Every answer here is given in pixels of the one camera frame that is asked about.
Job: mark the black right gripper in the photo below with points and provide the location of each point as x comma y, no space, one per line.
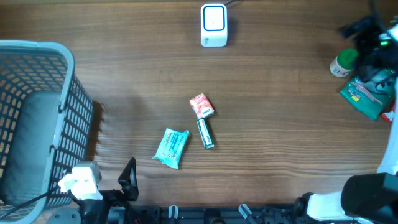
371,29

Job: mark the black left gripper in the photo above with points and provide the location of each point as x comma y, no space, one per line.
129,187

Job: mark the green lidded jar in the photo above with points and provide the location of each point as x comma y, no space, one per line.
343,64

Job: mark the green glove package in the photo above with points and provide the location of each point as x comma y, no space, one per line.
373,96

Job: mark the mint wet wipes pack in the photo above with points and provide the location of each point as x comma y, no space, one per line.
170,149

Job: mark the green white small tube box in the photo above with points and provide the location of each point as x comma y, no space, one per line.
205,134

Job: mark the red patterned small box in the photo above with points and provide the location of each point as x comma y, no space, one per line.
201,106

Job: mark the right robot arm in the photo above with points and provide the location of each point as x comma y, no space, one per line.
367,198

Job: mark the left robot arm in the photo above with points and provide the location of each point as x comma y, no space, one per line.
94,205

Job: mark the white barcode scanner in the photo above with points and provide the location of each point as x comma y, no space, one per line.
214,25

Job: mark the grey plastic mesh basket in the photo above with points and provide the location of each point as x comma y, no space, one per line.
46,116

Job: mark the black mounting rail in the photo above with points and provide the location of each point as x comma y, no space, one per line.
205,215

